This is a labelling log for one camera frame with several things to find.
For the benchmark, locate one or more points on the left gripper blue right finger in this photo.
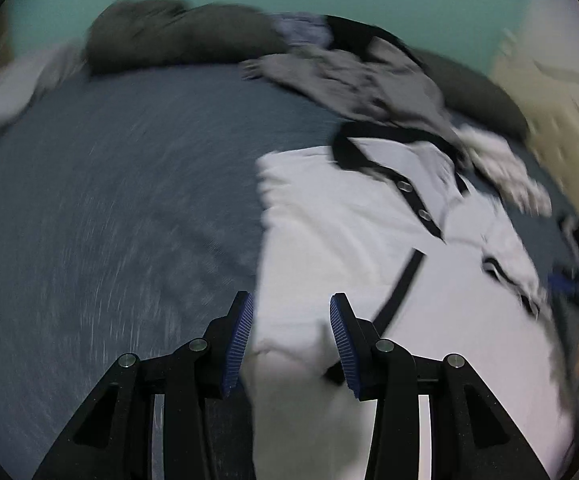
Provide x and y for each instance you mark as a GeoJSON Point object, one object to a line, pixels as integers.
{"type": "Point", "coordinates": [472, 436]}

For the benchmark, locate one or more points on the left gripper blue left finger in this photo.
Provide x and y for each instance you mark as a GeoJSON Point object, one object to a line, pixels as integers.
{"type": "Point", "coordinates": [110, 435]}

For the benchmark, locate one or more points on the white long sleeve garment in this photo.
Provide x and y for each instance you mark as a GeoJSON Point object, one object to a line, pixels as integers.
{"type": "Point", "coordinates": [494, 158]}

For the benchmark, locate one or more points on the white polo shirt black collar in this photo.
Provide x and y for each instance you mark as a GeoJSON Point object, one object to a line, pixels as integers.
{"type": "Point", "coordinates": [330, 230]}

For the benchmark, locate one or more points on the cream tufted headboard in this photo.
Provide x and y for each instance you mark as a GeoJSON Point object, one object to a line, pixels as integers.
{"type": "Point", "coordinates": [549, 99]}

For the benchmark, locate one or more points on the blue-grey bed sheet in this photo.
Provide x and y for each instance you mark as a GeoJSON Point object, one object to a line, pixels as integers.
{"type": "Point", "coordinates": [129, 217]}

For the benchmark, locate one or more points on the grey sweatshirt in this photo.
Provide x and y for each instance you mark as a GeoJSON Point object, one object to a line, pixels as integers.
{"type": "Point", "coordinates": [390, 89]}

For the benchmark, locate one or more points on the black garment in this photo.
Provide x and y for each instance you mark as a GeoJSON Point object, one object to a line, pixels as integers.
{"type": "Point", "coordinates": [355, 37]}

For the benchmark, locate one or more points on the light grey satin blanket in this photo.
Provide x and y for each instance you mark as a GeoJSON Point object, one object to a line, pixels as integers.
{"type": "Point", "coordinates": [34, 74]}

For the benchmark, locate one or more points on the blue-purple crumpled garment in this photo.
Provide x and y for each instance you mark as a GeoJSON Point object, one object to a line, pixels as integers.
{"type": "Point", "coordinates": [301, 28]}

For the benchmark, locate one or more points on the dark grey rolled duvet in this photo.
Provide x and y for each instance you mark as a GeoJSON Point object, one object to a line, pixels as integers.
{"type": "Point", "coordinates": [135, 34]}

